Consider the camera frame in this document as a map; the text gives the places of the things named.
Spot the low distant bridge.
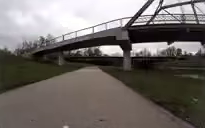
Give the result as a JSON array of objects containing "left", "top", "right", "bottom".
[{"left": 63, "top": 55, "right": 178, "bottom": 67}]

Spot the grey paved path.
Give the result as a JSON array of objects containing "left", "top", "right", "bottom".
[{"left": 0, "top": 65, "right": 197, "bottom": 128}]

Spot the steel truss bridge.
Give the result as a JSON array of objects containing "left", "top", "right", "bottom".
[{"left": 29, "top": 0, "right": 205, "bottom": 72}]

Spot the grass verge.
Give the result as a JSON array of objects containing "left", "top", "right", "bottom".
[{"left": 99, "top": 63, "right": 205, "bottom": 128}]

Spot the grass field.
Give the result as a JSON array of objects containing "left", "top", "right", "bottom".
[{"left": 0, "top": 49, "right": 91, "bottom": 98}]

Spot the water channel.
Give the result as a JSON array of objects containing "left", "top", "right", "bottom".
[{"left": 173, "top": 65, "right": 205, "bottom": 81}]

